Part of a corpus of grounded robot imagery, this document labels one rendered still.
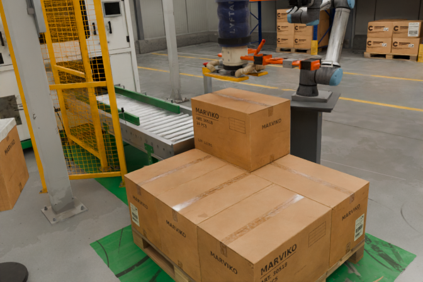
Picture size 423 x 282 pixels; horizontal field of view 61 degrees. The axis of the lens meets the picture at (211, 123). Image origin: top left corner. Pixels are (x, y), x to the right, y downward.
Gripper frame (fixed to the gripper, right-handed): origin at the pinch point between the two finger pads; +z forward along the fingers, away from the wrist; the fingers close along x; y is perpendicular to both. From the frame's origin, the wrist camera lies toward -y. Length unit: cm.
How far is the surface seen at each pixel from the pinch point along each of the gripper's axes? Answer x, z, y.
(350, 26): -95, -798, 393
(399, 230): -157, -39, -68
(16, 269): -154, 174, 85
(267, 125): -75, 26, -4
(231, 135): -82, 42, 14
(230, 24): -11.2, 30.1, 22.1
